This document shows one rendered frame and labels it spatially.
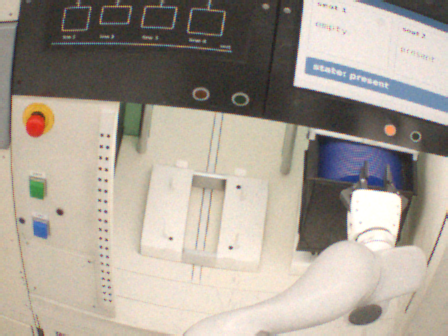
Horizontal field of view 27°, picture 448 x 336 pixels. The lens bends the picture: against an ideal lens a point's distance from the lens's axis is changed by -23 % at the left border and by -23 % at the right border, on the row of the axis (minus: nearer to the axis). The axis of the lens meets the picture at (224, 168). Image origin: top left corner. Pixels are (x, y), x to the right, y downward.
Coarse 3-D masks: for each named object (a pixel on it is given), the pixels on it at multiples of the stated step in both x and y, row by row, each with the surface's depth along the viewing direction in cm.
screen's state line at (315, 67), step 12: (312, 60) 141; (324, 60) 141; (312, 72) 143; (324, 72) 142; (336, 72) 142; (348, 72) 141; (360, 72) 141; (360, 84) 143; (372, 84) 142; (384, 84) 142; (396, 84) 141; (408, 84) 141; (396, 96) 143; (408, 96) 142; (420, 96) 142; (432, 96) 141; (444, 96) 141; (432, 108) 143; (444, 108) 143
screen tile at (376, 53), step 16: (320, 0) 133; (320, 16) 135; (336, 16) 134; (352, 16) 134; (368, 16) 133; (384, 16) 132; (320, 32) 137; (384, 32) 135; (320, 48) 139; (336, 48) 139; (352, 48) 138; (368, 48) 137; (384, 48) 137; (368, 64) 140; (384, 64) 139
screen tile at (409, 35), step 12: (408, 24) 132; (408, 36) 134; (420, 36) 133; (432, 36) 133; (396, 48) 136; (420, 48) 135; (432, 48) 134; (444, 48) 134; (396, 60) 138; (408, 60) 137; (444, 60) 136; (396, 72) 140; (408, 72) 139; (420, 72) 139; (432, 72) 138; (444, 72) 137; (432, 84) 140; (444, 84) 139
